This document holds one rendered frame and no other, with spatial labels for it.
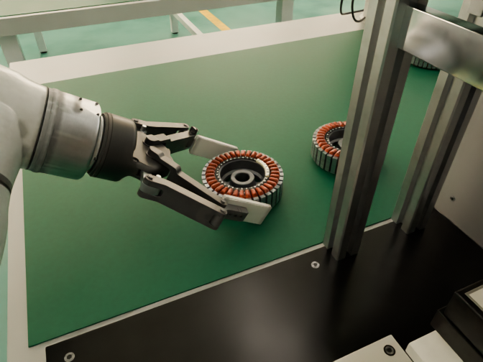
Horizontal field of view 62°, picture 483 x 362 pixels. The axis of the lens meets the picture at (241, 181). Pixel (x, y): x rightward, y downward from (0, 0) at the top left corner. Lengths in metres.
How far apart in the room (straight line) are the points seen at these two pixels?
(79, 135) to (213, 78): 0.50
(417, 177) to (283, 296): 0.20
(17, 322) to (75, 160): 0.18
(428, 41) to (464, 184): 0.25
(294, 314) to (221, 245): 0.13
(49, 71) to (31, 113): 0.59
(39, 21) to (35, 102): 1.01
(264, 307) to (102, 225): 0.24
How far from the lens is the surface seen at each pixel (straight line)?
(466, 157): 0.52
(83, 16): 1.44
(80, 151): 0.44
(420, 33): 0.32
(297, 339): 0.41
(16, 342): 0.48
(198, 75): 0.90
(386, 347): 0.41
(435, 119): 0.45
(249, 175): 0.56
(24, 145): 0.43
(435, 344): 0.30
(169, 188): 0.44
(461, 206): 0.54
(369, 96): 0.35
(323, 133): 0.64
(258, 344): 0.40
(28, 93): 0.44
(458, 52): 0.30
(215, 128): 0.71
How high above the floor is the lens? 1.13
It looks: 39 degrees down
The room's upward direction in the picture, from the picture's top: straight up
